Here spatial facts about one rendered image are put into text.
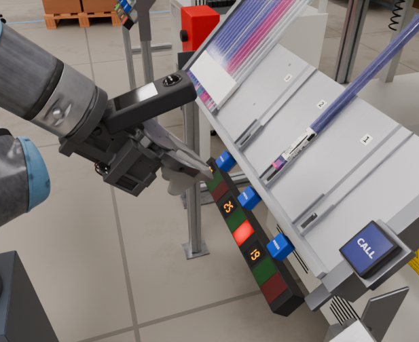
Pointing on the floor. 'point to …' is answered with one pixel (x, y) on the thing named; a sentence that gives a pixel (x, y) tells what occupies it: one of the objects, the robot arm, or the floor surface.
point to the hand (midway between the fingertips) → (209, 171)
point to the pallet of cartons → (85, 13)
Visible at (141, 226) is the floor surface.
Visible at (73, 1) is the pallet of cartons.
